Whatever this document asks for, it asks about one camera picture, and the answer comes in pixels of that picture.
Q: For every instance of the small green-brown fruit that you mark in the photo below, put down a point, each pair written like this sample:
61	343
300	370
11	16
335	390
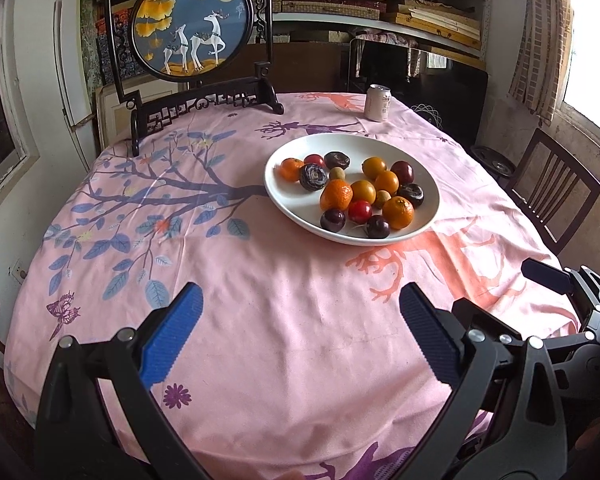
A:
382	198
336	174

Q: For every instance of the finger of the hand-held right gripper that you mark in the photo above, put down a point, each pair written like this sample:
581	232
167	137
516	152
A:
575	360
547	275

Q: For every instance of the brown wooden cabinet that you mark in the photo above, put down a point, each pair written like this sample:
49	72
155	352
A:
310	67

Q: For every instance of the white wall shelf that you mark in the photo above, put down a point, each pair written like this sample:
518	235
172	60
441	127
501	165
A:
330	24

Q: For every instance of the white door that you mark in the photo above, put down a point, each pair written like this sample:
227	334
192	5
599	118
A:
75	90

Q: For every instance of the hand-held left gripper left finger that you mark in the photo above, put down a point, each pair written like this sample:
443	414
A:
172	335

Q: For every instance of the wrinkled dark passion fruit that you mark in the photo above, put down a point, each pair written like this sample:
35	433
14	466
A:
313	177
337	160
411	195

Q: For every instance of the black glossy panel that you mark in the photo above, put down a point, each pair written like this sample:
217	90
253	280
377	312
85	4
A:
455	100

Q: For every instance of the dark red plum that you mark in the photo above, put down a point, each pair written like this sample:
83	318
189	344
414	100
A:
402	172

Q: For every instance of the white framed side window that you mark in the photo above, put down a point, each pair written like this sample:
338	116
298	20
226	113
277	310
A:
15	160

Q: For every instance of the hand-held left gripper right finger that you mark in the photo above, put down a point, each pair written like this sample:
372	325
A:
427	332

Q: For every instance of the stack of yellow wooden frames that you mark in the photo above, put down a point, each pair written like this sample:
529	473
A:
440	22

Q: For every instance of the pink printed tablecloth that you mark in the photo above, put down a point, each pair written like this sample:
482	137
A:
280	310

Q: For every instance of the black round disc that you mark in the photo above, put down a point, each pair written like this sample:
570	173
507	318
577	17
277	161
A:
495	162

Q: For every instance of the pink cloth bundle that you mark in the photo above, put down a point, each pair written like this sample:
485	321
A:
380	37

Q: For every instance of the bright window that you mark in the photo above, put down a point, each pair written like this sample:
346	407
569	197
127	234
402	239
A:
592	60

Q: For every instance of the leaning framed picture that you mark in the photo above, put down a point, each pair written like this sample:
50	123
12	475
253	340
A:
117	115

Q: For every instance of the dark wooden slatted chair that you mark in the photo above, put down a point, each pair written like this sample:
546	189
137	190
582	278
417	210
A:
570	164

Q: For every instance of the white drink can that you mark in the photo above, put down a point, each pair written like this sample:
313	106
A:
378	102

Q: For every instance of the yellow-orange mandarin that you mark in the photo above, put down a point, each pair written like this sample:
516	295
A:
363	191
374	166

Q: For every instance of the orange mandarin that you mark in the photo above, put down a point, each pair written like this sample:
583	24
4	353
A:
398	212
336	195
291	169
386	182

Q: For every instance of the beige checked curtain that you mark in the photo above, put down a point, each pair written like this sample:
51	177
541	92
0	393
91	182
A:
542	45

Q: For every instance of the round deer screen on stand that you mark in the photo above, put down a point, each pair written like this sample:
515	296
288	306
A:
195	35

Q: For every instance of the red tomato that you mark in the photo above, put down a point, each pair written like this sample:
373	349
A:
314	160
360	211

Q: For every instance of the white oval plate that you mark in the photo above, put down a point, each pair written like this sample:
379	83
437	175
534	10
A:
300	210

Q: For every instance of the dark patterned box stack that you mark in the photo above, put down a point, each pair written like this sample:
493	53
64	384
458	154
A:
102	55

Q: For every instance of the white wall socket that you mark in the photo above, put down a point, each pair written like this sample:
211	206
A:
18	271

